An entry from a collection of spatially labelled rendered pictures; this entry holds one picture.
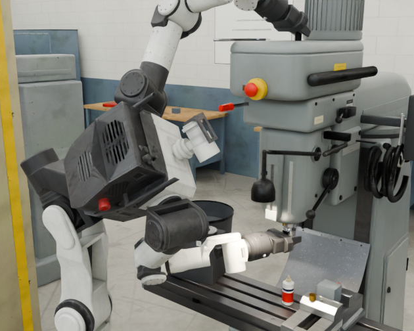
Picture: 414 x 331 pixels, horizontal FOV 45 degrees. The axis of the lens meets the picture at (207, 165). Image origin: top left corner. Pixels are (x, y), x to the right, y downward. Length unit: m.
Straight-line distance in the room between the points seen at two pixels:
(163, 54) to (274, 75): 0.35
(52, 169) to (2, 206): 1.42
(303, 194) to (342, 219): 0.50
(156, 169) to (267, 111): 0.42
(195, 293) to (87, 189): 0.74
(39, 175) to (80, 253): 0.27
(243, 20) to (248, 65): 5.34
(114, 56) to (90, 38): 0.64
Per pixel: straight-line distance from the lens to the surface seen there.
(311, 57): 1.40
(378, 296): 2.17
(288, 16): 1.52
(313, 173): 1.58
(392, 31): 5.91
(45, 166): 1.58
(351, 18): 1.75
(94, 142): 1.37
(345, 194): 1.79
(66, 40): 8.80
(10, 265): 3.09
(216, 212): 3.98
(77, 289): 1.68
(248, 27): 6.73
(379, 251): 2.08
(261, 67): 1.41
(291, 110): 1.48
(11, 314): 3.21
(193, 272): 2.00
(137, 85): 1.46
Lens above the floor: 1.90
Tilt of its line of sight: 15 degrees down
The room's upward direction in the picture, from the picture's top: straight up
